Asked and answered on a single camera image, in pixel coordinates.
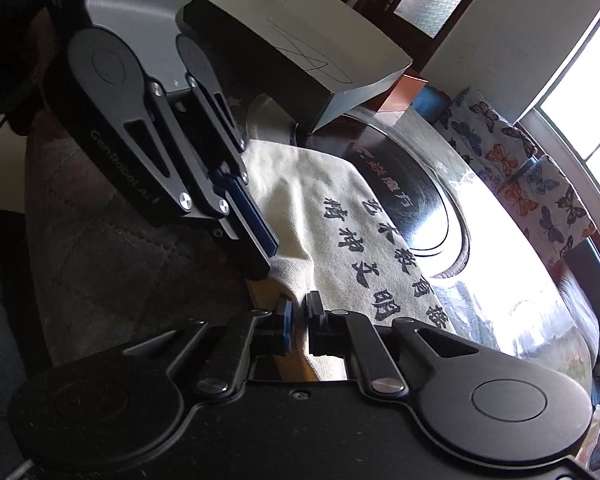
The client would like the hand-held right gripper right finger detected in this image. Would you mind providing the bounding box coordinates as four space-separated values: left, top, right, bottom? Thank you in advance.
304 291 481 395

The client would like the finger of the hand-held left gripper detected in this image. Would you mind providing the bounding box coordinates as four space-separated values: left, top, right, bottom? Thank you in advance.
185 72 281 257
124 79 274 282

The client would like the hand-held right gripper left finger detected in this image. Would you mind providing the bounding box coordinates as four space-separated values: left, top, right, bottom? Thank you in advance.
122 297 294 396

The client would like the white printed cloth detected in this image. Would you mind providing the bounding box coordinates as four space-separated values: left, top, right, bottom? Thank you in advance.
240 139 459 382

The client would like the white cardboard box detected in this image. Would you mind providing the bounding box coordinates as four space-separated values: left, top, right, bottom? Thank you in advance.
175 0 415 133

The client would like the grey quilted star table cover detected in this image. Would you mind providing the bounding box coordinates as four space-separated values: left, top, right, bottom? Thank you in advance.
24 105 600 411

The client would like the round black induction cooktop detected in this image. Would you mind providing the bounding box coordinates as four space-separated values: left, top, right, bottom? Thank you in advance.
245 95 473 281

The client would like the reddish brown box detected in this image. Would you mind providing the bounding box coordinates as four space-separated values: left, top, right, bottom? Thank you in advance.
377 74 431 113

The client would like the blue sofa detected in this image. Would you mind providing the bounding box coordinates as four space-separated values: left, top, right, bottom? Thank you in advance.
411 85 600 356

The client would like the person's dark blue clothing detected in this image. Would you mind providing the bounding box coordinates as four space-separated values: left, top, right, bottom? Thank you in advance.
0 250 31 480

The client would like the bright window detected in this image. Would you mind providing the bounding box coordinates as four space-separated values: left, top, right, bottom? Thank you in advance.
537 15 600 186

